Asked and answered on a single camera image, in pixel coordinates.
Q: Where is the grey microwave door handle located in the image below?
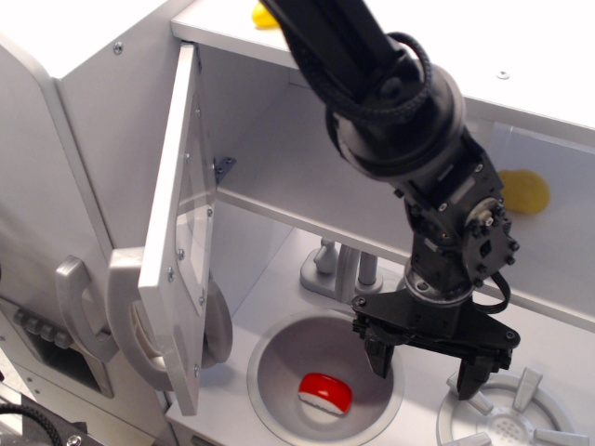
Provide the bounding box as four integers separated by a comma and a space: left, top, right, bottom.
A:
105, 247, 173, 391

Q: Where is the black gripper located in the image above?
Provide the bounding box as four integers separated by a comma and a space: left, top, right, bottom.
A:
350, 273, 520, 400

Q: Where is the black braided cable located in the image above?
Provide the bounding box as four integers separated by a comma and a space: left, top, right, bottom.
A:
0, 402, 61, 446

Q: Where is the grey ice dispenser panel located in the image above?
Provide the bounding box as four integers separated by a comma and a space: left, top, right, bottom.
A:
1, 300, 113, 399

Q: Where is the grey toy kitchen unit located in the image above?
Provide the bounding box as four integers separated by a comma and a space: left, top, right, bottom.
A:
1, 1, 594, 445

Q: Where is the grey stove burner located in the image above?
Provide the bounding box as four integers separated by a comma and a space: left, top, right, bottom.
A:
436, 368, 591, 445

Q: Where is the yellow toy lemon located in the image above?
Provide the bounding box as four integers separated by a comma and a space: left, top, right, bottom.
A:
498, 169, 550, 215

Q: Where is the yellow toy on top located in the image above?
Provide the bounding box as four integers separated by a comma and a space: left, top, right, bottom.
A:
251, 2, 280, 30

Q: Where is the grey toy phone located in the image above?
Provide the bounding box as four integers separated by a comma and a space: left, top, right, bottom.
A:
202, 275, 233, 368

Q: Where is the grey toy faucet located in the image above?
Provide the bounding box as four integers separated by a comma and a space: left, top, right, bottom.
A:
300, 238, 384, 303

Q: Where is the white microwave door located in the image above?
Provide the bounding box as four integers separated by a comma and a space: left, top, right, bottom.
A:
139, 43, 215, 415

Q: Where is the red toy sushi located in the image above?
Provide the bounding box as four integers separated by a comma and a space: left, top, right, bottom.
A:
297, 373, 352, 415

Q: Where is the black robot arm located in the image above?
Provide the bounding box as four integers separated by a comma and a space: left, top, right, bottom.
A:
265, 1, 520, 400

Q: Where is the silver sink bowl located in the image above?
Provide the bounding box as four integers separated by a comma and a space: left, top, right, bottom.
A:
246, 309, 404, 445

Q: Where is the grey fridge door handle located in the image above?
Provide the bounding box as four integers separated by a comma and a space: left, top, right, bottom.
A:
55, 256, 119, 362

